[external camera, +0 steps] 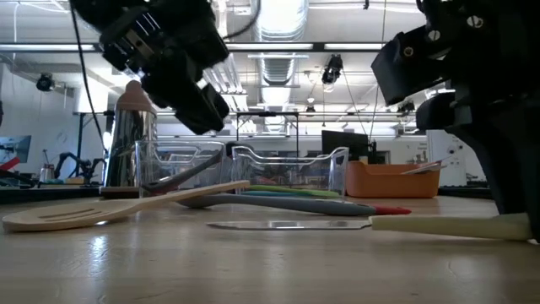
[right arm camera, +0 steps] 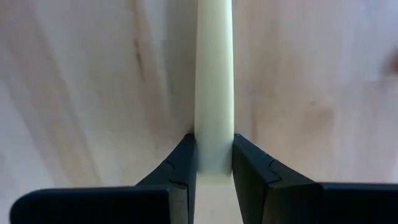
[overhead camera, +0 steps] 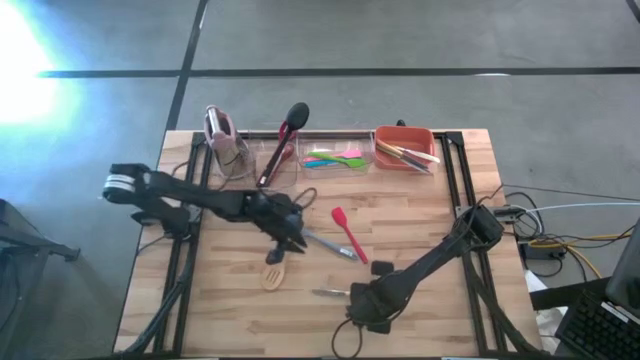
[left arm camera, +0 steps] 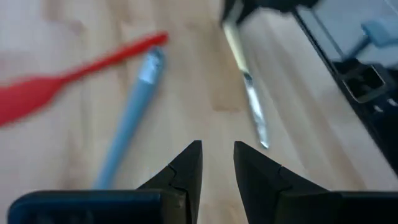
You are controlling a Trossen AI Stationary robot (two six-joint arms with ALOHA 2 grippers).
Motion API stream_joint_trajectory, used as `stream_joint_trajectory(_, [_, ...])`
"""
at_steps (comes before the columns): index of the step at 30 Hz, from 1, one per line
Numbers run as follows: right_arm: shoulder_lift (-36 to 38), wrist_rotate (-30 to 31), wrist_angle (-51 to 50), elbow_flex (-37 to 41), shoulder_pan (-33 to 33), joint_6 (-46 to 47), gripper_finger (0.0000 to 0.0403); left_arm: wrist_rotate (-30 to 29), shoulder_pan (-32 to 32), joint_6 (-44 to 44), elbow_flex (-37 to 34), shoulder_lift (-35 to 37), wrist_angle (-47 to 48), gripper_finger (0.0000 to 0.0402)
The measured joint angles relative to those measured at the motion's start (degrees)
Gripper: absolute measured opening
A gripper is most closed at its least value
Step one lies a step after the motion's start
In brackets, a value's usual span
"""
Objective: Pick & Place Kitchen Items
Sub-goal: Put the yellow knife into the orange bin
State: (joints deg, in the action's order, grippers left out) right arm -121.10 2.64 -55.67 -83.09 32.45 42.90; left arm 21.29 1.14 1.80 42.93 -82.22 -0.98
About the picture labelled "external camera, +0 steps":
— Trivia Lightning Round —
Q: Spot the wall screen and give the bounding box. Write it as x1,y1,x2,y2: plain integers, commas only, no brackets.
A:
0,134,33,164

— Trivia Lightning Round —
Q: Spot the orange plastic bin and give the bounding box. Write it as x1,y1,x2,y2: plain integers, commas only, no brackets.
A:
344,160,442,200

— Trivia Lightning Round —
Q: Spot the clear plastic bin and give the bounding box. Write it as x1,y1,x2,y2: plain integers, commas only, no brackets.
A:
230,144,351,198
133,139,228,198

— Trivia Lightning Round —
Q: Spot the wooden slotted spatula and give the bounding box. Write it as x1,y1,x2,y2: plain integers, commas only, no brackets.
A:
1,179,251,234

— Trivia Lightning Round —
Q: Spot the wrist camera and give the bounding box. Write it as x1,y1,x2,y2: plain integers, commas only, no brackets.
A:
370,24,459,106
99,6,170,75

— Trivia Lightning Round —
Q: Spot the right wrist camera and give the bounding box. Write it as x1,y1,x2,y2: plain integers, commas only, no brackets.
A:
370,24,459,106

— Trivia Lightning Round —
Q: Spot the grey silicone spoon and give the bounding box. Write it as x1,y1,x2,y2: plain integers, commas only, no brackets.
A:
175,193,377,218

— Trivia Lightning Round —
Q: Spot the black ceiling spotlight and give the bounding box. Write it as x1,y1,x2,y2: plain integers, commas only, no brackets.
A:
396,100,417,117
35,72,57,93

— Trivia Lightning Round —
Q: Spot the red small silicone spatula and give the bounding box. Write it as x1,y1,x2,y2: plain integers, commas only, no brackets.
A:
370,204,413,217

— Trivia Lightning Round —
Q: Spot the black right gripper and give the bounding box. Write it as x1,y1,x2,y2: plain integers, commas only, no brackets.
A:
421,0,540,124

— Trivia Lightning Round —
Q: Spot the white pillar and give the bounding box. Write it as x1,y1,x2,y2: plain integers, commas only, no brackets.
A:
425,128,486,187

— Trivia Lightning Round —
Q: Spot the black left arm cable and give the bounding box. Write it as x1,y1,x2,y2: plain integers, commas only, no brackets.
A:
68,0,109,155

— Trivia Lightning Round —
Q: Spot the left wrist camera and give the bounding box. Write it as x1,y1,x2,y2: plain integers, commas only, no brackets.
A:
99,6,170,75

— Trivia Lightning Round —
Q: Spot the black background monitor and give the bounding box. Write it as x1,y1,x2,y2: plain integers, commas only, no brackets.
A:
321,129,370,162

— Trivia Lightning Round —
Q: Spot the metal bottle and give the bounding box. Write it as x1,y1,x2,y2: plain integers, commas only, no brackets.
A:
40,162,56,183

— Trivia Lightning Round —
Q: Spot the thin hanging cable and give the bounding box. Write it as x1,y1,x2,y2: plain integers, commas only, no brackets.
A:
368,0,387,143

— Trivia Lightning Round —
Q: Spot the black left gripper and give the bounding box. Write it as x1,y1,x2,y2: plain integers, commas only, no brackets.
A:
138,0,231,137

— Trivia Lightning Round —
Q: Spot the black hanging overhead camera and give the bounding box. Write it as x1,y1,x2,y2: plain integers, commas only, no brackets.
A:
321,53,344,85

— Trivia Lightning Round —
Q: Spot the blue stand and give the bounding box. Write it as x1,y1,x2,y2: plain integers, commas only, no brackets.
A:
74,111,86,187

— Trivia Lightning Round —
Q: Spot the green small silicone spatula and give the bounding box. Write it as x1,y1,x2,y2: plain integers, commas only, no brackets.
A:
246,184,342,199

